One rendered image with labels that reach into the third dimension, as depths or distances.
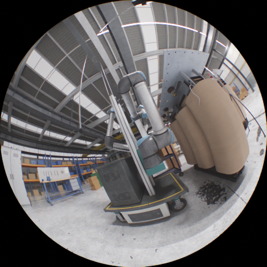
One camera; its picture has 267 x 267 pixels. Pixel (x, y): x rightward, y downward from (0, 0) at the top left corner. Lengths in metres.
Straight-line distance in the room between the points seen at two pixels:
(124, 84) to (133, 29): 9.80
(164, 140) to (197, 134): 0.53
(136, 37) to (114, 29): 6.54
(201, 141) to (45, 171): 4.81
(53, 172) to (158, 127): 4.37
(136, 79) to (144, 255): 1.40
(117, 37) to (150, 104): 3.74
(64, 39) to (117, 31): 6.42
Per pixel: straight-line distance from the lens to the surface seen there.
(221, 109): 0.78
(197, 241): 0.82
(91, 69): 9.87
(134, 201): 0.90
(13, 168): 3.89
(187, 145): 1.48
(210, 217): 0.92
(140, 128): 11.90
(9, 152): 4.01
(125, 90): 0.71
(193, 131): 1.09
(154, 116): 0.65
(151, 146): 0.68
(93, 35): 7.58
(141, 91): 0.66
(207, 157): 1.16
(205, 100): 0.77
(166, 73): 0.91
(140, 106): 1.18
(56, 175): 4.45
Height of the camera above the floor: 0.78
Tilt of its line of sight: 17 degrees up
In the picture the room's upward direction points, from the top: 24 degrees counter-clockwise
